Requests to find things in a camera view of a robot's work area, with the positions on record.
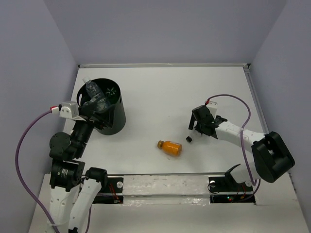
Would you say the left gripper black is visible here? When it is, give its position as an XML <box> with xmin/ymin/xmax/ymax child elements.
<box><xmin>72</xmin><ymin>100</ymin><xmax>117</xmax><ymax>156</ymax></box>

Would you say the clear unlabelled plastic bottle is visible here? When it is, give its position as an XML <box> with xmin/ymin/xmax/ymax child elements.
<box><xmin>83</xmin><ymin>78</ymin><xmax>111</xmax><ymax>112</ymax></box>

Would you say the green plastic bottle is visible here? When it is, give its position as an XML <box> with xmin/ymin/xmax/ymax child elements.
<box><xmin>105</xmin><ymin>87</ymin><xmax>120</xmax><ymax>99</ymax></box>

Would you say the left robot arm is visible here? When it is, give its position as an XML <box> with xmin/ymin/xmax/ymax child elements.
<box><xmin>46</xmin><ymin>101</ymin><xmax>119</xmax><ymax>233</ymax></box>

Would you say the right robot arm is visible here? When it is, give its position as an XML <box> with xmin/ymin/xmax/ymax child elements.
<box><xmin>189</xmin><ymin>105</ymin><xmax>295</xmax><ymax>190</ymax></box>

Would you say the black cylindrical bin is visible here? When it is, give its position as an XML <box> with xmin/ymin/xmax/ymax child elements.
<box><xmin>76</xmin><ymin>78</ymin><xmax>126</xmax><ymax>135</ymax></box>

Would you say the orange juice bottle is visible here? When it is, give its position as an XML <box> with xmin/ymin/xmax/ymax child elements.
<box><xmin>157</xmin><ymin>140</ymin><xmax>183</xmax><ymax>157</ymax></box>

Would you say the white foam strip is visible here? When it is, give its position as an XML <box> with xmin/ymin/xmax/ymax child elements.
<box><xmin>122</xmin><ymin>175</ymin><xmax>211</xmax><ymax>206</ymax></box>

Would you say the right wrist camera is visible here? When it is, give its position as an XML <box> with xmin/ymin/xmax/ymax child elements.
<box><xmin>206</xmin><ymin>100</ymin><xmax>218</xmax><ymax>118</ymax></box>

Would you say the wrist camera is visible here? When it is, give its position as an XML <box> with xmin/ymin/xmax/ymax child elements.
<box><xmin>206</xmin><ymin>100</ymin><xmax>218</xmax><ymax>118</ymax></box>
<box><xmin>60</xmin><ymin>101</ymin><xmax>79</xmax><ymax>119</ymax></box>

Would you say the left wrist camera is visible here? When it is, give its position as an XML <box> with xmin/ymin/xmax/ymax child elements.
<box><xmin>60</xmin><ymin>101</ymin><xmax>79</xmax><ymax>119</ymax></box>

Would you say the aluminium table rail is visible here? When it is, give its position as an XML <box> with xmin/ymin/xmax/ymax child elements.
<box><xmin>78</xmin><ymin>63</ymin><xmax>249</xmax><ymax>68</ymax></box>

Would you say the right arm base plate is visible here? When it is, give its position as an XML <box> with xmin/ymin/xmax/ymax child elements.
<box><xmin>207</xmin><ymin>176</ymin><xmax>256</xmax><ymax>204</ymax></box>

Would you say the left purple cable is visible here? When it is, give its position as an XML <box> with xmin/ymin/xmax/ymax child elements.
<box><xmin>15</xmin><ymin>105</ymin><xmax>93</xmax><ymax>233</ymax></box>

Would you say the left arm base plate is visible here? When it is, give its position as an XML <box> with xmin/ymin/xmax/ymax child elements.
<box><xmin>93</xmin><ymin>176</ymin><xmax>124</xmax><ymax>204</ymax></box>

